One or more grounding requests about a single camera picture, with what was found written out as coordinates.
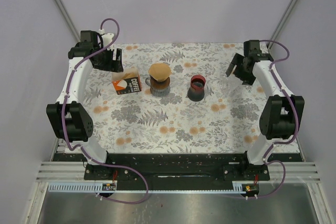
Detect orange coffee filter box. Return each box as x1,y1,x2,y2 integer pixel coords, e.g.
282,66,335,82
112,72,142,95

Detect wooden dripper ring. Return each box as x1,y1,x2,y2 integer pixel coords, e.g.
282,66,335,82
150,78,170,90

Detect brown paper coffee filter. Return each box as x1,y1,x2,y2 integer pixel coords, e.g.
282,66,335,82
148,62,172,82

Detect dark grey red-rimmed cup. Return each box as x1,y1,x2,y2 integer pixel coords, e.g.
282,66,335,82
187,74,206,102

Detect grey glass carafe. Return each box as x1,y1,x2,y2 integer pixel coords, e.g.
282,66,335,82
145,76,170,97

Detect clear plastic dripper cone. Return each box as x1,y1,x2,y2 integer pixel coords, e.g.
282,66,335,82
219,77,242,96

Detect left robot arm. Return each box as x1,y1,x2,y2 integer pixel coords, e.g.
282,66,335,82
46,29,123,179

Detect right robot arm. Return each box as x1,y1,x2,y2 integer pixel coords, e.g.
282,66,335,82
226,40,305,180

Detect brown filters in box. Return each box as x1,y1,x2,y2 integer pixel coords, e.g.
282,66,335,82
113,68,139,80

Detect floral patterned table mat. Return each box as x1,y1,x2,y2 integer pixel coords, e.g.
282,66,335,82
64,42,300,154

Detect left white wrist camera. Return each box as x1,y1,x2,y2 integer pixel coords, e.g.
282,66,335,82
99,29,116,48

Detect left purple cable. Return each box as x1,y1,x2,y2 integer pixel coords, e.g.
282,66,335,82
60,18,150,205

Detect aluminium frame rail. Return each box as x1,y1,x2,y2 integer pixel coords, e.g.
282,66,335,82
53,0,80,42

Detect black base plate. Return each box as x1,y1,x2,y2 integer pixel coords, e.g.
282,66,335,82
84,153,270,182

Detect white slotted cable duct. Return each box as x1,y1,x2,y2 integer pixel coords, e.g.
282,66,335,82
48,182,117,193

